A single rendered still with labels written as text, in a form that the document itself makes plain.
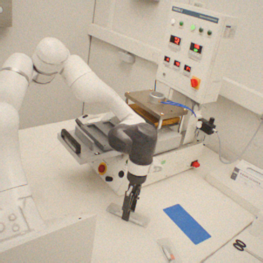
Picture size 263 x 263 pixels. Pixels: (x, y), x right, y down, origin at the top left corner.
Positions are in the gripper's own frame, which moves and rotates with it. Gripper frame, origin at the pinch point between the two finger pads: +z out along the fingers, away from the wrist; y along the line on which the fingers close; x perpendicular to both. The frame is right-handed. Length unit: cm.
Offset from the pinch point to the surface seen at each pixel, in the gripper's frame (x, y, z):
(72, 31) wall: -123, -136, -33
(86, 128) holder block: -32.0, -15.7, -19.8
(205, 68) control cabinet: 8, -46, -53
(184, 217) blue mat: 21.7, -13.6, 4.5
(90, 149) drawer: -23.0, -5.2, -17.6
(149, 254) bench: 15.3, 13.2, 4.6
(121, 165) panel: -13.1, -17.7, -6.5
